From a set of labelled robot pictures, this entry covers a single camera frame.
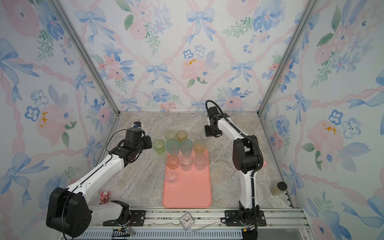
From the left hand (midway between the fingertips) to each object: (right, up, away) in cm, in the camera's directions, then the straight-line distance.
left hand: (149, 136), depth 85 cm
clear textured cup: (+31, 0, +13) cm, 34 cm away
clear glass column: (+21, -17, +8) cm, 27 cm away
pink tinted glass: (+12, -16, +7) cm, 21 cm away
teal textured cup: (+12, -6, +10) cm, 17 cm away
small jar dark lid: (+68, -25, -10) cm, 73 cm away
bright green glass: (+2, -7, +15) cm, 17 cm away
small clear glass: (+12, -23, +1) cm, 26 cm away
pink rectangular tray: (+25, -29, -3) cm, 38 cm away
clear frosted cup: (+25, -1, +17) cm, 30 cm away
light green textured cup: (+9, 0, +20) cm, 22 cm away
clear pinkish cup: (+30, -17, +8) cm, 35 cm away
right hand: (+36, +2, +15) cm, 39 cm away
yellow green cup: (+29, -8, +15) cm, 34 cm away
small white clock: (+22, -40, -13) cm, 47 cm away
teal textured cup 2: (+20, -7, +12) cm, 25 cm away
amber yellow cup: (+17, 0, +15) cm, 23 cm away
